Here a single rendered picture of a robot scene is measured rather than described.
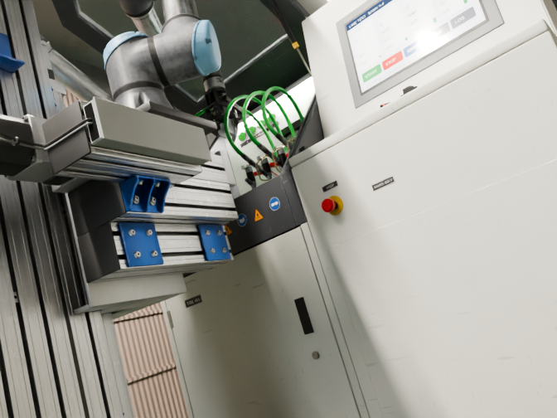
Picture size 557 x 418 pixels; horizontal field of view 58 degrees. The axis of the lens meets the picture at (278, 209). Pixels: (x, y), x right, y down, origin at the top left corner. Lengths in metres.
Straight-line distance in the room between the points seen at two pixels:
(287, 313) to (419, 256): 0.44
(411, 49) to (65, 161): 1.08
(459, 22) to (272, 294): 0.92
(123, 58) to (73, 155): 0.44
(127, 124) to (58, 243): 0.33
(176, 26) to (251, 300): 0.80
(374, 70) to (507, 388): 0.96
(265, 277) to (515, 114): 0.79
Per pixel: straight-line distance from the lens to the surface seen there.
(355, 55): 1.70
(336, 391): 1.43
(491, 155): 1.18
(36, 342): 0.99
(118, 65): 1.21
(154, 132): 0.87
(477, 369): 1.24
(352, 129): 1.32
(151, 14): 1.68
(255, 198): 1.50
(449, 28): 1.56
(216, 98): 1.90
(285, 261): 1.44
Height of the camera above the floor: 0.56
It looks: 12 degrees up
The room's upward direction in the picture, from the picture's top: 17 degrees counter-clockwise
